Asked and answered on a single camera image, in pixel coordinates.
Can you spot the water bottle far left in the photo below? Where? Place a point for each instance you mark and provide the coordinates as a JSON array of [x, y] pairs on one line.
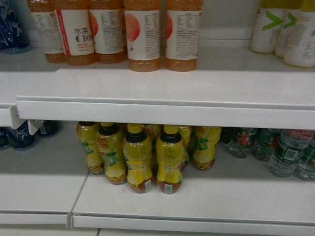
[[241, 141]]

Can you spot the upper white shelf board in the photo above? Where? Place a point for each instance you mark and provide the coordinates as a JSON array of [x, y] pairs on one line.
[[231, 87]]

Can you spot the water bottle centre row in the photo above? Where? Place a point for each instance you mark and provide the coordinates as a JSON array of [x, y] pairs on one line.
[[265, 143]]

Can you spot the white metal shelf board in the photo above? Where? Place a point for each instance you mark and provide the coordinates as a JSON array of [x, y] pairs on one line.
[[234, 196]]

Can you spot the water bottle barcode label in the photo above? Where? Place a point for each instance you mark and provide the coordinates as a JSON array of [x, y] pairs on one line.
[[289, 149]]

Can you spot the left upper adjoining shelf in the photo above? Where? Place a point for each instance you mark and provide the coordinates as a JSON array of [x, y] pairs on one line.
[[18, 74]]

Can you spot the water bottle right rear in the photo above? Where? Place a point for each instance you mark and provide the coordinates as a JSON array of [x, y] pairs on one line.
[[305, 169]]

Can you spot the lemon tea bottle rear right centre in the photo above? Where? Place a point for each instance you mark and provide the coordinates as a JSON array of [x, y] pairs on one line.
[[185, 131]]

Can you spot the yellow lemon tea bottle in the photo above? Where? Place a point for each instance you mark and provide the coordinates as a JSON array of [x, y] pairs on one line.
[[170, 149]]

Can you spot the lemon tea bottle front centre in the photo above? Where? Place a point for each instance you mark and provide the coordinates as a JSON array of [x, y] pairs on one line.
[[137, 151]]

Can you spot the lemon tea bottle rear left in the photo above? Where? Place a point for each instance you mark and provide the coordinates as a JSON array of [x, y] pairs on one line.
[[86, 132]]

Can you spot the orange juice bottle front centre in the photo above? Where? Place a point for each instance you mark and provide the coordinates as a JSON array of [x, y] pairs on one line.
[[142, 19]]

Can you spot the orange juice bottle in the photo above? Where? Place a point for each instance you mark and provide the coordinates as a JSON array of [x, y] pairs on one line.
[[42, 12], [182, 34], [106, 25], [142, 19]]

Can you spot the orange juice bottle front right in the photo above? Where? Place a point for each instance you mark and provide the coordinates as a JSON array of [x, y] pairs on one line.
[[182, 34]]

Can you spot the orange juice bottle rear centre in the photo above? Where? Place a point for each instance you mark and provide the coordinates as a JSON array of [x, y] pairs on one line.
[[106, 25]]

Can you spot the orange juice bottle C100 label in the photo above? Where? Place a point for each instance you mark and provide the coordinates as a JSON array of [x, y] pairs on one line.
[[76, 34]]

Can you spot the blue patterned bottle lower left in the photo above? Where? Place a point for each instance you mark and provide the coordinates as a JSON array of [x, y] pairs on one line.
[[20, 138]]

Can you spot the blue patterned bottle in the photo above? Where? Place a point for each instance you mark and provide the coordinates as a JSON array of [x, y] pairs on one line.
[[12, 38], [20, 138]]

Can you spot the white yellow vitamin bottle left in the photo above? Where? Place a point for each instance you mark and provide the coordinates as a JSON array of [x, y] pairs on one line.
[[269, 19]]

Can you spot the white yellow vitamin bottle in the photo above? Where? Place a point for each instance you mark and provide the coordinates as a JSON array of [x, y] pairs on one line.
[[289, 21], [300, 50], [269, 19]]

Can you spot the orange juice bottle far left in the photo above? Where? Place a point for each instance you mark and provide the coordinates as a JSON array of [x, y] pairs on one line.
[[42, 12]]

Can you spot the blue bottle lower left edge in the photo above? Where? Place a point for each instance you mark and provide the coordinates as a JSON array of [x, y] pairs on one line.
[[4, 141]]

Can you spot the white yellow vitamin bottle right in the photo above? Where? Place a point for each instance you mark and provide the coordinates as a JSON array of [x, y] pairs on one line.
[[300, 50]]

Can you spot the blue patterned bottle upper left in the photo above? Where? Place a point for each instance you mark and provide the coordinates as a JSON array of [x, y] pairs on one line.
[[12, 38]]

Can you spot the white yellow vitamin bottle middle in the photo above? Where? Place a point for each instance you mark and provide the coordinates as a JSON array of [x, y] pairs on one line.
[[289, 21]]

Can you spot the blue bottle behind bracket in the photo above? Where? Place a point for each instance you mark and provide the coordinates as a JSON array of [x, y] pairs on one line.
[[48, 129]]

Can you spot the white shelf bracket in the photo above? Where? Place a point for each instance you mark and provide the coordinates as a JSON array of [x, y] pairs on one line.
[[33, 125]]

